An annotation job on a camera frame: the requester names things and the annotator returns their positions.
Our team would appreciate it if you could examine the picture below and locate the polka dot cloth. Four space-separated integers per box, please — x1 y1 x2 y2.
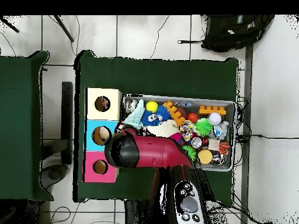
99 96 111 111

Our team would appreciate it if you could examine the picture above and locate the wooden box with three holes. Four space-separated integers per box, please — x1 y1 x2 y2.
83 87 123 183

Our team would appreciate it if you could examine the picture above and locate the shallow clear mesh bin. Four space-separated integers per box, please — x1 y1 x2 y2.
119 93 237 172

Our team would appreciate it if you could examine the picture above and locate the blue spiky toy with eyes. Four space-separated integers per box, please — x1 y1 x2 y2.
140 105 172 127

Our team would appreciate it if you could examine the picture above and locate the mint green knitted cloth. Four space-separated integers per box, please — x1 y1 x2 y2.
123 99 146 129

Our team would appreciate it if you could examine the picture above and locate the cream knitted cloth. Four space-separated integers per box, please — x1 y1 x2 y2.
147 120 180 138

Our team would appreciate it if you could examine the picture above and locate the yellow ball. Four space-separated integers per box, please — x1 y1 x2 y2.
145 100 159 113

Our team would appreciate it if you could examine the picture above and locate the long orange toy block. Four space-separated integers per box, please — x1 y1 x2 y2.
162 100 187 127

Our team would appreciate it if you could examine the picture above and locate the orange ball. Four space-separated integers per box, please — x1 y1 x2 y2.
187 112 199 124

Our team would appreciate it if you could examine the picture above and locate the dark green tablecloth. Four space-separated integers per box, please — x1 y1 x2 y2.
0 50 54 202
73 50 239 203

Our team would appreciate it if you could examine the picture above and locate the green spiky ball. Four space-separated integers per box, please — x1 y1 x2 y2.
182 145 197 162

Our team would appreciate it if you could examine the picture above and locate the white baseball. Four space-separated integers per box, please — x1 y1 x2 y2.
208 112 222 126

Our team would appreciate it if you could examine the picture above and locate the black upright panel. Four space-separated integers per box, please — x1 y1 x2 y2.
61 81 74 165

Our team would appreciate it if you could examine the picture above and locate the grey stand base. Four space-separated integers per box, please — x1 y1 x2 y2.
40 164 69 190

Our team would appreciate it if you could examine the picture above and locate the black backpack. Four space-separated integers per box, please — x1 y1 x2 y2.
176 15 276 53

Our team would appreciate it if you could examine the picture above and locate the black tripod leg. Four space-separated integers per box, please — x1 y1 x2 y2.
0 16 20 33
54 15 75 43

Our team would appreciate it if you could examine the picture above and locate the black power cable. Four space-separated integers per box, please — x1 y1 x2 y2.
250 134 299 140

